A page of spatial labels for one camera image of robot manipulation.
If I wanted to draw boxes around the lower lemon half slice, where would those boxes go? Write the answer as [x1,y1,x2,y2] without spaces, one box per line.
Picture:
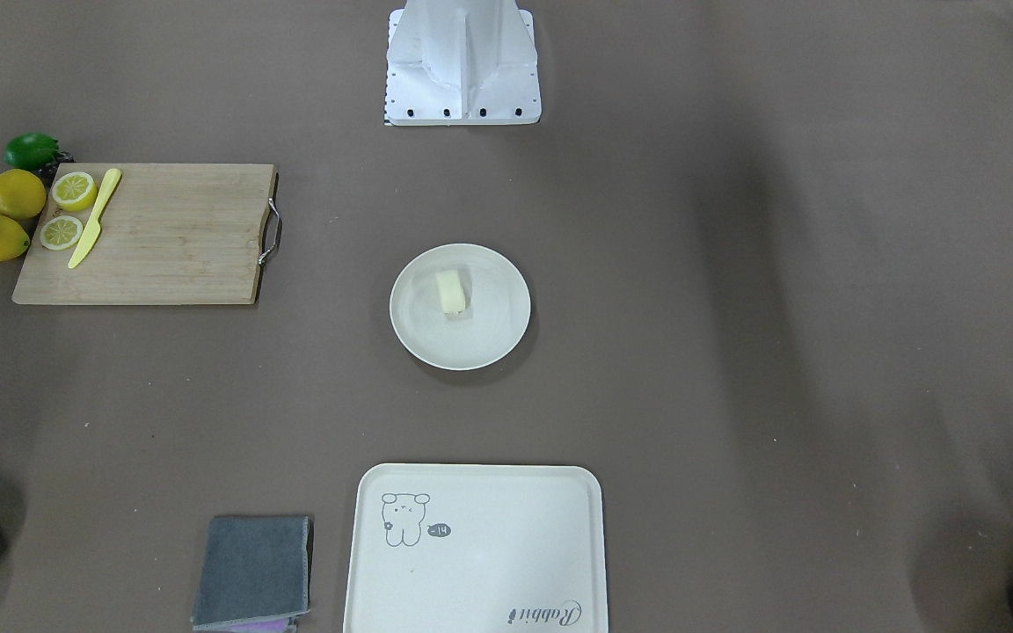
[49,171,99,213]

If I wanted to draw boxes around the yellow plastic knife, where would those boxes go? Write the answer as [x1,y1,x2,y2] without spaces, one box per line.
[67,168,123,269]

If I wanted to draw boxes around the grey folded cloth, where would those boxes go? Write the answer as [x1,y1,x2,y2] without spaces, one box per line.
[192,515,312,632]

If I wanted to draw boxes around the lemon half slice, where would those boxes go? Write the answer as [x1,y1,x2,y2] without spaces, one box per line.
[49,171,99,213]
[36,214,84,251]

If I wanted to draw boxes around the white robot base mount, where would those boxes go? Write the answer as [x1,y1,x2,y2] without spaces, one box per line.
[383,1,543,126]

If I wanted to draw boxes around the beige round plate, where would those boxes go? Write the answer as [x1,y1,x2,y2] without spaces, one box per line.
[389,242,532,370]

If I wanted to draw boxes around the white rabbit tray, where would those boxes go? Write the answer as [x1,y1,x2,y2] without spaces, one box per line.
[343,463,609,632]

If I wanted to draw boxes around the green lime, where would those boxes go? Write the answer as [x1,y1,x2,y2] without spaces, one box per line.
[3,133,61,171]

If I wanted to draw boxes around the upper lemon half slice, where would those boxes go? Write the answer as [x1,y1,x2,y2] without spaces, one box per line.
[36,214,84,251]

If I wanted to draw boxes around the wooden cutting board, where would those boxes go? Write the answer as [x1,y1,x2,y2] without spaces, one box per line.
[12,164,279,305]

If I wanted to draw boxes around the lower whole lemon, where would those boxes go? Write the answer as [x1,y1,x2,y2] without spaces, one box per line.
[0,169,46,221]

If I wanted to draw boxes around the dark grapes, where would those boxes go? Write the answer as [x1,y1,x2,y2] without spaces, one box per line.
[41,151,76,183]

